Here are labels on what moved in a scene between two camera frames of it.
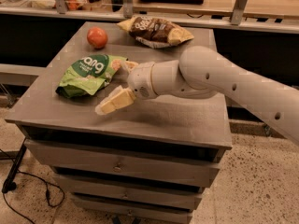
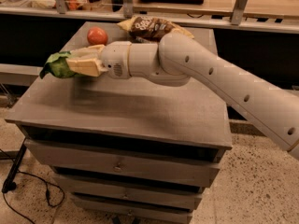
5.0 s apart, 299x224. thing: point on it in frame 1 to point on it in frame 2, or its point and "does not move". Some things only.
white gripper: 140,79 to 114,59
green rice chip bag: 87,74 to 58,65
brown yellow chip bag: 151,32 does not move
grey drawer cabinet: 146,162 does not move
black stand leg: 10,184 does not move
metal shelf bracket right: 240,4 does not move
